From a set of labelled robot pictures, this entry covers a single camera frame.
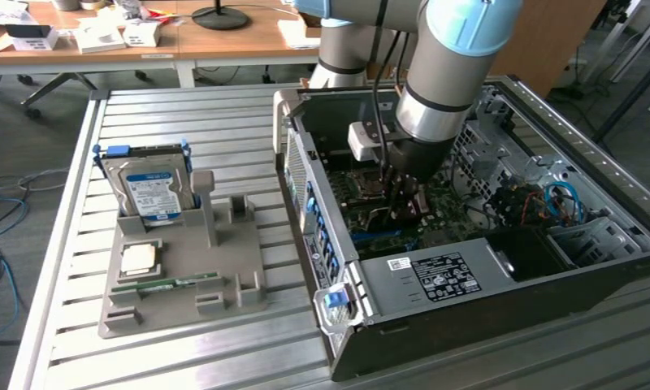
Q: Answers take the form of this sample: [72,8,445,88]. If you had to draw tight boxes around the flat white box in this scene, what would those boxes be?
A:
[73,23,128,54]

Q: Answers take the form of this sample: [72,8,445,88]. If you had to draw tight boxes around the grey metal disk bay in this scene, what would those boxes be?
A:
[546,217,648,269]

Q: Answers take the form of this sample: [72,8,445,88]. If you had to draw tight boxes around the open white box black inside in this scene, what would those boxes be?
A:
[0,24,61,52]

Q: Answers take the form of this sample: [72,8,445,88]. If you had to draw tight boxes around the wooden desk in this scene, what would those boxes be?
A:
[0,0,476,89]

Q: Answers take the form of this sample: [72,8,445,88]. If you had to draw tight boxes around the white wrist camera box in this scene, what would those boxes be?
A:
[346,120,392,161]

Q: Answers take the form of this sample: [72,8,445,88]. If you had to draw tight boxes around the small white labelled box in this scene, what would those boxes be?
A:
[122,22,162,48]

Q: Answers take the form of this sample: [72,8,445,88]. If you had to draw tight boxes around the hard disk in blue carrier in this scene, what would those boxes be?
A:
[92,139,200,228]

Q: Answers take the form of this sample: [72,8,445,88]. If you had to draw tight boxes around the green GPU with black fan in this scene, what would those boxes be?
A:
[362,188,430,233]

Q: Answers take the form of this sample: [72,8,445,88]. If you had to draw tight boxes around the grey plastic parts rack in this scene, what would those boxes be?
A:
[97,169,270,340]

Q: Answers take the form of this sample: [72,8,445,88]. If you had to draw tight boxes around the black open PC case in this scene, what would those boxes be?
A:
[272,75,650,383]

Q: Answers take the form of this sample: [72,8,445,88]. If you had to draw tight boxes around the white paper sheets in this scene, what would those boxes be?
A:
[277,19,322,50]

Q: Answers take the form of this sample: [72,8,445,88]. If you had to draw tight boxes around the black round monitor stand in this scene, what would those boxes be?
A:
[190,0,250,31]

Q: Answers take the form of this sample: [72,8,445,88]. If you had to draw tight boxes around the blue expansion slot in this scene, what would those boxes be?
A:
[352,228,404,241]

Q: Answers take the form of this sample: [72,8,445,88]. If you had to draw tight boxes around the grey power supply unit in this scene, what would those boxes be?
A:
[360,237,516,316]

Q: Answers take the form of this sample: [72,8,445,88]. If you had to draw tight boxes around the blue floor cables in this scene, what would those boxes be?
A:
[0,168,69,347]

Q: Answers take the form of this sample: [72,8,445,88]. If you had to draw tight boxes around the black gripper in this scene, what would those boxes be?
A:
[381,136,460,220]

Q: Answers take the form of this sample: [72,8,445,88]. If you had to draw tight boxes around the silver CPU chip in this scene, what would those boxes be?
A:
[120,245,158,275]

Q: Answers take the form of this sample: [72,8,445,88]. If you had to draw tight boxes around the wooden cabinet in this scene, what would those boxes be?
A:
[486,0,612,98]

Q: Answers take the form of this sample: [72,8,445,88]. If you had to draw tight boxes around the black plastic shroud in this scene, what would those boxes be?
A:
[486,229,578,284]

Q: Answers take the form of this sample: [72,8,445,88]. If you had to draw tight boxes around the metal CPU socket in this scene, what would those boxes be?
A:
[352,168,392,200]

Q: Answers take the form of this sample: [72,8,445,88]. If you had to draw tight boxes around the green motherboard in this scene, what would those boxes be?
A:
[324,149,500,259]

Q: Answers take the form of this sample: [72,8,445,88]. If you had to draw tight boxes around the blue SATA wire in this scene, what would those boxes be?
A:
[544,182,586,224]

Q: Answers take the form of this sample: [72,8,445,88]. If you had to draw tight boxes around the black and orange wire bundle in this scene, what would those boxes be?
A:
[492,182,549,227]

